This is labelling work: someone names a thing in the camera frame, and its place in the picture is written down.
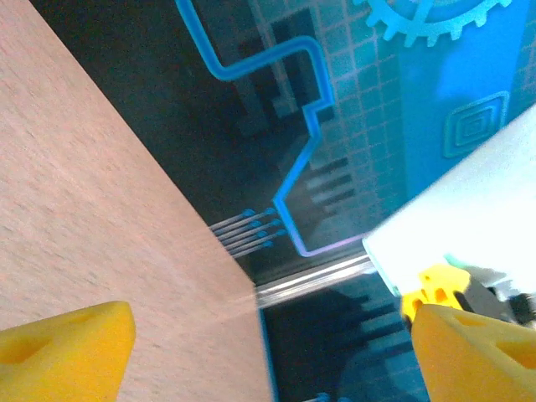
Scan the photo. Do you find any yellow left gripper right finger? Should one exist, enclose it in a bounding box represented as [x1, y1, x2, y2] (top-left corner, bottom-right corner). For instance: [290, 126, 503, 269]
[411, 303, 536, 402]

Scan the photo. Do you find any white cloth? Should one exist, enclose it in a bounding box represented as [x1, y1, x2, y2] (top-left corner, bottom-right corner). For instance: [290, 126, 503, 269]
[362, 102, 536, 296]

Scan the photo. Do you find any aluminium frame post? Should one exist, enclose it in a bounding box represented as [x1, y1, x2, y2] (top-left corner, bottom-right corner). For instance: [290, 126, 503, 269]
[254, 254, 374, 309]

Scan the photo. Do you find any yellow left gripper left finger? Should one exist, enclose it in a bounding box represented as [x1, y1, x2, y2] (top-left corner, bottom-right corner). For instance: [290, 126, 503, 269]
[0, 300, 137, 402]

